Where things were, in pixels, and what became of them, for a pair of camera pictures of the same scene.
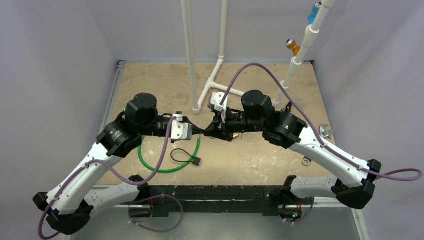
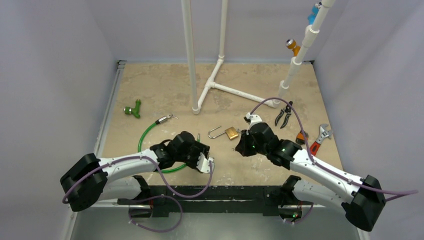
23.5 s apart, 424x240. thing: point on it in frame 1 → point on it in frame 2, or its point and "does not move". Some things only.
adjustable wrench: [325, 133] does not move
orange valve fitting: [291, 44] does not move
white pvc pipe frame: [311, 30] does not move
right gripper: [219, 126] → [244, 145]
